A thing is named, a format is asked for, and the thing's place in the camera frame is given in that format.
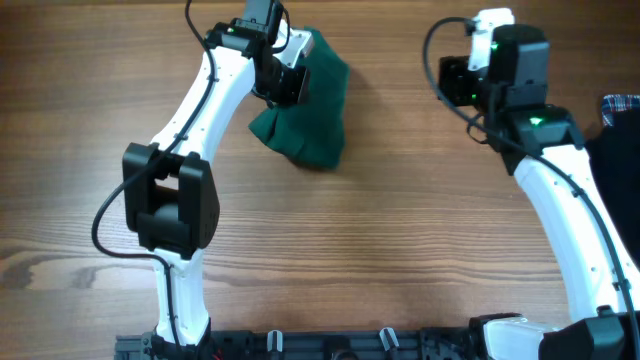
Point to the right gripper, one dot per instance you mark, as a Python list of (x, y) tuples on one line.
[(452, 72)]

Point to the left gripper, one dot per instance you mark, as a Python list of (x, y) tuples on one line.
[(292, 94)]

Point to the green cloth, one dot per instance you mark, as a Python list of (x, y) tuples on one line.
[(311, 134)]

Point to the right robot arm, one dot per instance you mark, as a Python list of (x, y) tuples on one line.
[(504, 78)]

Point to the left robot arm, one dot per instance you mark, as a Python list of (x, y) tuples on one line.
[(171, 201)]

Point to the plaid fabric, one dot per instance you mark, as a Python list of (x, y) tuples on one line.
[(616, 103)]

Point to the black garment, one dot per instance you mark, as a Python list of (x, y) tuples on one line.
[(614, 159)]

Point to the black mounting rail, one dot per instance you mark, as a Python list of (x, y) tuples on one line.
[(387, 343)]

